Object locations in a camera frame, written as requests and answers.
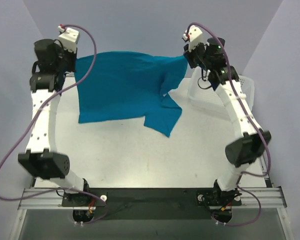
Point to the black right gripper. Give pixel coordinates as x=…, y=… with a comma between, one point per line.
x=190, y=58

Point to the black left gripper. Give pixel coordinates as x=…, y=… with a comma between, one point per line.
x=70, y=61

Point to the teal t shirt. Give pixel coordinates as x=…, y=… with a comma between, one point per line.
x=126, y=85

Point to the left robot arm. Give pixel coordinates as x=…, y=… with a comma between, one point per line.
x=55, y=57

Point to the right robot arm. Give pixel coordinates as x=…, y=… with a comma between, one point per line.
x=250, y=139

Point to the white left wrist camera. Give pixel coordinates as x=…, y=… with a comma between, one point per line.
x=69, y=38

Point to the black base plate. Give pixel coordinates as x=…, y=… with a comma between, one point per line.
x=150, y=204

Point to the aluminium mounting rail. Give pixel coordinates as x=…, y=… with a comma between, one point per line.
x=251, y=197

